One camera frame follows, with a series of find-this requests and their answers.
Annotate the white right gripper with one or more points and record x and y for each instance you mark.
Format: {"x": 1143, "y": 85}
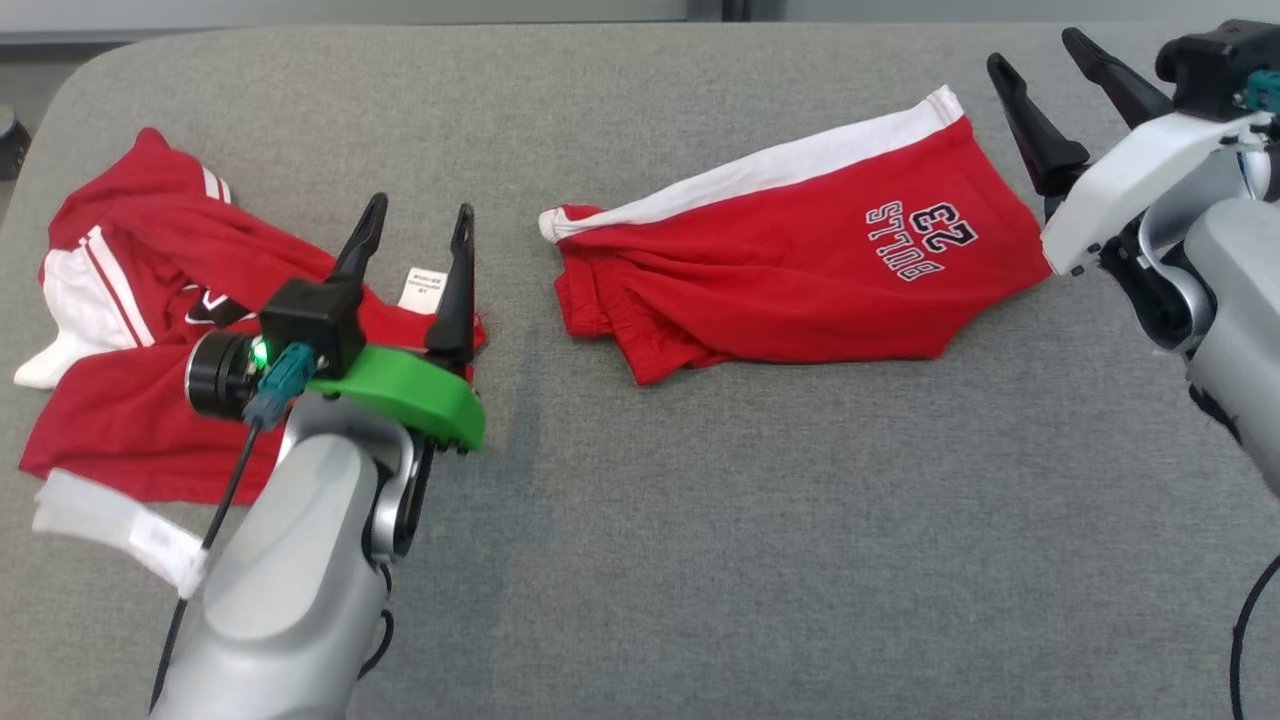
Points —
{"x": 1130, "y": 190}

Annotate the red white Bulls jersey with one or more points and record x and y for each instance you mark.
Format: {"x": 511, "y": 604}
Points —
{"x": 130, "y": 420}

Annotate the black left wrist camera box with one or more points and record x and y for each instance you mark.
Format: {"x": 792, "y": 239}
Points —
{"x": 310, "y": 320}

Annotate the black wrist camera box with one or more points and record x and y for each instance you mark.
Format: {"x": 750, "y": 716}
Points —
{"x": 1205, "y": 65}
{"x": 310, "y": 320}

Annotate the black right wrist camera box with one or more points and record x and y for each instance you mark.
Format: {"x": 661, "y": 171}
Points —
{"x": 1205, "y": 65}

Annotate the black round floor object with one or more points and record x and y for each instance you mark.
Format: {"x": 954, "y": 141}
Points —
{"x": 10, "y": 140}

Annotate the red Bulls shorts white stripe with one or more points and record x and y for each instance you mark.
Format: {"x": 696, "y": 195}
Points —
{"x": 780, "y": 280}

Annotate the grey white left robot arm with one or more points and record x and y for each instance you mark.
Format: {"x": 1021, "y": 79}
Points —
{"x": 290, "y": 580}

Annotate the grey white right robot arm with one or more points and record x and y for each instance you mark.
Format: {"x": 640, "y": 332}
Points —
{"x": 1240, "y": 280}

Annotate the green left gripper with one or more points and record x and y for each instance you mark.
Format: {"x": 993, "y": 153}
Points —
{"x": 420, "y": 395}

